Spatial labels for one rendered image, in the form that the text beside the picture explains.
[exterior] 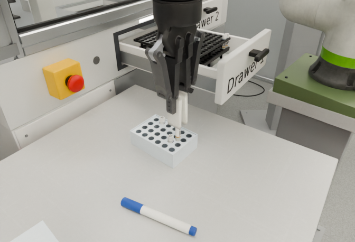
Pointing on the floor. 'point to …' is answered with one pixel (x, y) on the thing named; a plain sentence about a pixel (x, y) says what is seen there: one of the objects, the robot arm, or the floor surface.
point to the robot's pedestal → (313, 130)
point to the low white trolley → (163, 180)
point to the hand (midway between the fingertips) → (177, 109)
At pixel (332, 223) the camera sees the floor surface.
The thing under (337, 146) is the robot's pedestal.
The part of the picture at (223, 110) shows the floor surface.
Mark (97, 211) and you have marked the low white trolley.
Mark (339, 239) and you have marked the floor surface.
